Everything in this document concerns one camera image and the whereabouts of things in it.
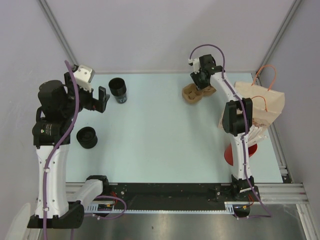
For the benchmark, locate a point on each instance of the aluminium frame rail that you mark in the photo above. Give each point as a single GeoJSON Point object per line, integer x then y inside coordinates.
{"type": "Point", "coordinates": [282, 193]}

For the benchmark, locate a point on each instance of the red straw holder cup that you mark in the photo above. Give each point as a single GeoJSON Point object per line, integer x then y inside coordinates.
{"type": "Point", "coordinates": [228, 153]}

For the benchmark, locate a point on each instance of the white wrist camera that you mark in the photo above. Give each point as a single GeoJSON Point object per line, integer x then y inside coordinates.
{"type": "Point", "coordinates": [83, 77]}
{"type": "Point", "coordinates": [195, 63]}

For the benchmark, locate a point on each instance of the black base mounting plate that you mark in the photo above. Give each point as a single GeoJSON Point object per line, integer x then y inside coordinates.
{"type": "Point", "coordinates": [178, 196]}

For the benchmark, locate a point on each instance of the paper takeout bag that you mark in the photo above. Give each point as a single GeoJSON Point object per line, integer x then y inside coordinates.
{"type": "Point", "coordinates": [267, 103]}

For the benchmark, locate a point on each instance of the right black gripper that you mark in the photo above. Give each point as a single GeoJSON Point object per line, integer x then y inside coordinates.
{"type": "Point", "coordinates": [195, 76]}

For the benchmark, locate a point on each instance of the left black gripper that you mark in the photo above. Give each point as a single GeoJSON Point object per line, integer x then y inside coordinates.
{"type": "Point", "coordinates": [95, 104]}

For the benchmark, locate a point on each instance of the tall black tumbler cup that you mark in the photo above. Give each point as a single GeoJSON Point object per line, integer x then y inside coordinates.
{"type": "Point", "coordinates": [118, 89]}

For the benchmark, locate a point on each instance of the short black cup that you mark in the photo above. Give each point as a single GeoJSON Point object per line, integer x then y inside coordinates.
{"type": "Point", "coordinates": [87, 137]}

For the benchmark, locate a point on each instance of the brown pulp cup carrier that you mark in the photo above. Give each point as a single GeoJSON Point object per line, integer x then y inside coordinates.
{"type": "Point", "coordinates": [193, 95]}

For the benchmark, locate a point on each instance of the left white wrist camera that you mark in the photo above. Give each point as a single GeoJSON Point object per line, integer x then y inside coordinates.
{"type": "Point", "coordinates": [83, 77]}

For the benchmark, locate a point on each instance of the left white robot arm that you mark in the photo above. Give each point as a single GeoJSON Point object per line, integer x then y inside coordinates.
{"type": "Point", "coordinates": [55, 119]}

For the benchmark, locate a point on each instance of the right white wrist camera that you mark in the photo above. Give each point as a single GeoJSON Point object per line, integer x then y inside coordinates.
{"type": "Point", "coordinates": [195, 63]}

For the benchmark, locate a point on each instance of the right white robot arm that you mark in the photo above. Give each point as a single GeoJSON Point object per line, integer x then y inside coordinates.
{"type": "Point", "coordinates": [236, 121]}

